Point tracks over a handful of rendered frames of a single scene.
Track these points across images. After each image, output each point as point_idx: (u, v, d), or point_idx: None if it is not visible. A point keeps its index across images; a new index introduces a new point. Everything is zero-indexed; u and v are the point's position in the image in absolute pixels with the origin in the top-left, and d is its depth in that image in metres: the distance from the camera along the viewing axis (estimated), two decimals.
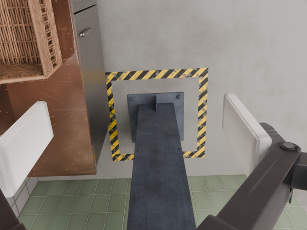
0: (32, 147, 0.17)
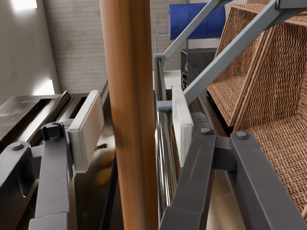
0: (94, 130, 0.19)
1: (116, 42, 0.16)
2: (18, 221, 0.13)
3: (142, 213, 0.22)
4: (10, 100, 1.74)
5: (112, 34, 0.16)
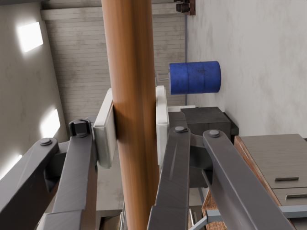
0: (114, 128, 0.20)
1: (119, 42, 0.16)
2: (40, 216, 0.13)
3: (145, 212, 0.22)
4: (43, 220, 2.14)
5: (114, 34, 0.16)
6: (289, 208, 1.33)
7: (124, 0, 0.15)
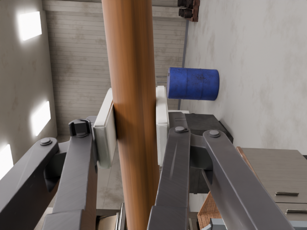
0: (114, 128, 0.20)
1: (119, 44, 0.16)
2: (40, 216, 0.13)
3: (145, 213, 0.22)
4: None
5: (114, 36, 0.16)
6: (291, 223, 1.37)
7: (125, 1, 0.15)
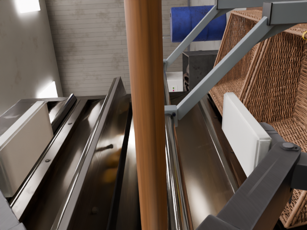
0: (32, 147, 0.17)
1: (138, 50, 0.22)
2: None
3: (154, 183, 0.28)
4: (18, 103, 1.81)
5: (134, 44, 0.22)
6: None
7: (143, 20, 0.21)
